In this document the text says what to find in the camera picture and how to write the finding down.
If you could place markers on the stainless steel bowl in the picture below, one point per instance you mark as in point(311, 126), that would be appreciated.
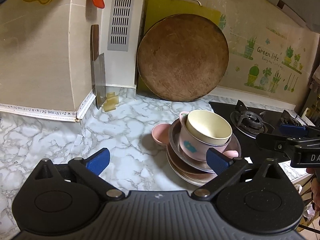
point(174, 142)

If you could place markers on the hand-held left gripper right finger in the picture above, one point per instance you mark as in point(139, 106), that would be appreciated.
point(217, 161)

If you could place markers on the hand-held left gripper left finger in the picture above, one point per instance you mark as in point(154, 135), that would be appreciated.
point(98, 161)

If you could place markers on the cream bowl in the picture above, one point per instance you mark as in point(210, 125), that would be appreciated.
point(207, 127)

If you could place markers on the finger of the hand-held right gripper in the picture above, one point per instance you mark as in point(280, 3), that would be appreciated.
point(275, 142)
point(292, 130)

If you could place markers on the yellow plastic cutting board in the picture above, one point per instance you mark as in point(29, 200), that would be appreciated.
point(160, 7)

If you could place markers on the grey vent grille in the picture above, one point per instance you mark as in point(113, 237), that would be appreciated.
point(117, 47)

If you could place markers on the white patterned edge strip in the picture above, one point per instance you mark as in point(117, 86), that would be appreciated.
point(37, 111)

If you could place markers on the plant print wall sticker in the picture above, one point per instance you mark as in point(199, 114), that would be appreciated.
point(252, 73)

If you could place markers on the black gas stove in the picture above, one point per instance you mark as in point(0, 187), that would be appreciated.
point(222, 110)

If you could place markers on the round wooden cutting board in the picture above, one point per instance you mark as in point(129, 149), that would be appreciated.
point(182, 60)

